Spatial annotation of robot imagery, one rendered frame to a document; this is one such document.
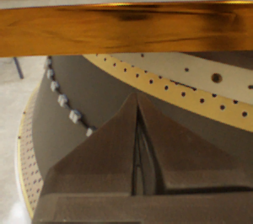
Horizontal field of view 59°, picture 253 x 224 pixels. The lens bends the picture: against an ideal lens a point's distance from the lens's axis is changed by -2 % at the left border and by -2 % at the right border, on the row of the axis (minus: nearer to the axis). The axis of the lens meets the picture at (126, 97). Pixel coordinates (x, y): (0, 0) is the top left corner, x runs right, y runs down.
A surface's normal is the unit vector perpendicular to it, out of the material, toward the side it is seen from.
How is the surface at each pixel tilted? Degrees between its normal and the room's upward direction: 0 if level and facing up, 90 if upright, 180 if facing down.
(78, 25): 90
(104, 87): 62
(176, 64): 90
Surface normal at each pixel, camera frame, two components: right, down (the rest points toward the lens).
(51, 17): 0.00, 0.59
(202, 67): -0.58, 0.50
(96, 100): -0.69, -0.03
